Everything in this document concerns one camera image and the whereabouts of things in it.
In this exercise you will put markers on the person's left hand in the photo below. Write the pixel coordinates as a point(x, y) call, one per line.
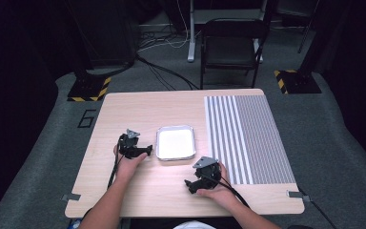
point(127, 167)

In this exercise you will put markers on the small blue object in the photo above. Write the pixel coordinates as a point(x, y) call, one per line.
point(75, 224)

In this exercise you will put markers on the black yellow striped stand base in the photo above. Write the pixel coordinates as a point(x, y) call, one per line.
point(298, 82)
point(89, 89)

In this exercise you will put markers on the large black box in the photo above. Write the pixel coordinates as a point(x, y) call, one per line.
point(108, 31)

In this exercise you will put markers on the white desk frame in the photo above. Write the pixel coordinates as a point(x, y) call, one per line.
point(191, 31)

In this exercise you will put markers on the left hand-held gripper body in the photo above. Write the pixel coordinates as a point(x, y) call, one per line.
point(130, 148)

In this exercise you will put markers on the shallow metal tray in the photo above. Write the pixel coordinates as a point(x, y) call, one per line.
point(175, 143)

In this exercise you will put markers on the person's white clothing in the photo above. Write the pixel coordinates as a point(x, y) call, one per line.
point(194, 225)

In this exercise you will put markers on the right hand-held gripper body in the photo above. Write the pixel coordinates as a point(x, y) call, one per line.
point(207, 174)

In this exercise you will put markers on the grey metal table clip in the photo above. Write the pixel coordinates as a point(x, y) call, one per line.
point(297, 194)
point(71, 197)

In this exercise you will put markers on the grey white striped mat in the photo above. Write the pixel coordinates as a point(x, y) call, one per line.
point(260, 140)

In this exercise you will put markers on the person's right hand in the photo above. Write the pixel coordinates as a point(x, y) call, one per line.
point(221, 194)

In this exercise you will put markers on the black folding chair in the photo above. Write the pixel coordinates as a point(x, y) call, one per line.
point(232, 44)

